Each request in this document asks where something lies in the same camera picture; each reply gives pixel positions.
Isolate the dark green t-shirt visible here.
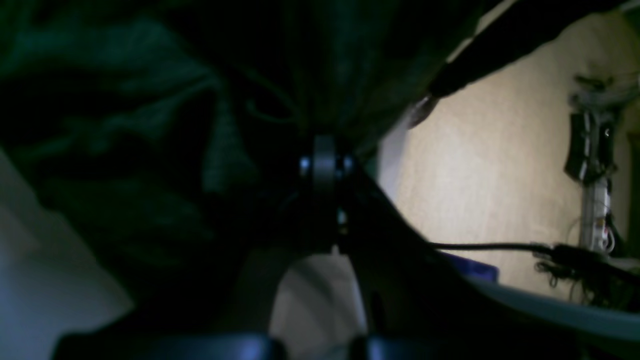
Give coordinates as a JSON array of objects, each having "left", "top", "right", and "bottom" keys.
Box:
[{"left": 1, "top": 0, "right": 495, "bottom": 302}]

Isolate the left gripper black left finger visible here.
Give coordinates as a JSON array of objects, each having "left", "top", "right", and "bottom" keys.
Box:
[{"left": 53, "top": 137, "right": 330, "bottom": 360}]

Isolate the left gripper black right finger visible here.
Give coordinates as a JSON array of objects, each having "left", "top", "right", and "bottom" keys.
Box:
[{"left": 327, "top": 137, "right": 639, "bottom": 360}]

